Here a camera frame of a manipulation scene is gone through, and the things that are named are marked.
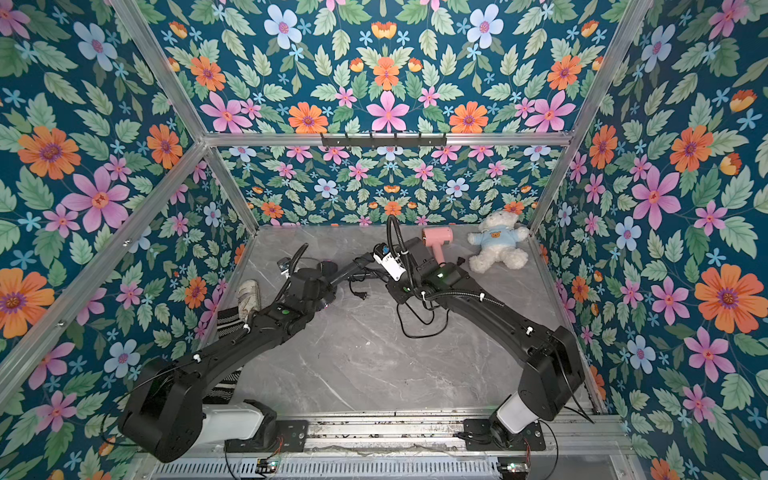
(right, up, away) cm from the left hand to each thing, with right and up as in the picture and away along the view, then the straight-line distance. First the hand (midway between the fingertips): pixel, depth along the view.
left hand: (318, 276), depth 87 cm
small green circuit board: (-6, -45, -16) cm, 48 cm away
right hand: (+24, +1, -6) cm, 25 cm away
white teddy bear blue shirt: (+60, +13, +20) cm, 64 cm away
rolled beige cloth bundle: (-25, -8, +8) cm, 28 cm away
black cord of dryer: (+24, -15, +6) cm, 29 cm away
